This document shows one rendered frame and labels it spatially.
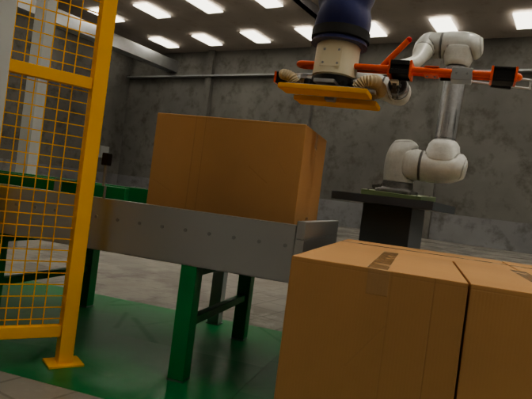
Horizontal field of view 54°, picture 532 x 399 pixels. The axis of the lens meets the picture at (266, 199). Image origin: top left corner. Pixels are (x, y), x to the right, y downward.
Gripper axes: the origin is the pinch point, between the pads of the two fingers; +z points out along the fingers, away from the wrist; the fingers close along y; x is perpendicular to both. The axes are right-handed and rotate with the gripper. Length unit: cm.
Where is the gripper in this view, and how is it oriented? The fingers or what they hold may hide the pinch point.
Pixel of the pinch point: (395, 73)
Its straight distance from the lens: 209.2
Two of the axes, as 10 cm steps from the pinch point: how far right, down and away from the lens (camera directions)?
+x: -9.5, -1.2, 2.8
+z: -2.8, -0.3, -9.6
